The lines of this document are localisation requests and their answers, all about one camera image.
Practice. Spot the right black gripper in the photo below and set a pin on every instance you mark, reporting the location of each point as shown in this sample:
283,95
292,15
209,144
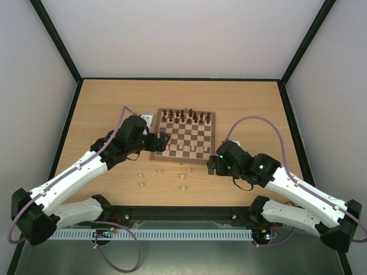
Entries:
214,165

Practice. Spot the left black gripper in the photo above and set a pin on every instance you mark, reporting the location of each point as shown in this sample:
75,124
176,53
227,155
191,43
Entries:
162,144

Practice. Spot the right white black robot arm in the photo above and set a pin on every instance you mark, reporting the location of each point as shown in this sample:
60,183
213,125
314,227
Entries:
330,219

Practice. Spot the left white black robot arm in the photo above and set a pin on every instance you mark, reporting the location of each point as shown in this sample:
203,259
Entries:
38,213

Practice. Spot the dark chess pieces row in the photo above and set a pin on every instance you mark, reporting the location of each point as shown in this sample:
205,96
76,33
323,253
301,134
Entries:
181,116

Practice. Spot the wooden folding chessboard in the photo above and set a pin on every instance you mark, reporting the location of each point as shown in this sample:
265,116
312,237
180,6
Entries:
186,135

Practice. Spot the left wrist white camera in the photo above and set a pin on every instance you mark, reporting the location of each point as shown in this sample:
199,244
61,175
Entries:
149,118

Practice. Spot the wrist white camera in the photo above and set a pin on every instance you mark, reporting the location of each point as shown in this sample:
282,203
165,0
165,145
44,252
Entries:
235,141
149,118

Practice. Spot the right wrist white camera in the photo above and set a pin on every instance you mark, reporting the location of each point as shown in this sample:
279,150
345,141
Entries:
235,141

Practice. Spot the black aluminium front rail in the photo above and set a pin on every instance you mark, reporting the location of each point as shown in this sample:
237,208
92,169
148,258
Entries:
235,216

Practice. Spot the light blue slotted cable duct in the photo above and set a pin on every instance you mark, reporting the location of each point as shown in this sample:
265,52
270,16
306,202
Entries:
154,235

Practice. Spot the left black frame post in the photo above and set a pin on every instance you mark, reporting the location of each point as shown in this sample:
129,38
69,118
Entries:
49,26

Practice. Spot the black frame post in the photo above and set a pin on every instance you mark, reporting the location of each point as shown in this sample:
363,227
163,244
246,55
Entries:
49,26
307,40

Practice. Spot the right black frame post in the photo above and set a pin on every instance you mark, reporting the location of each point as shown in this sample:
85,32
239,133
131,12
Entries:
307,40

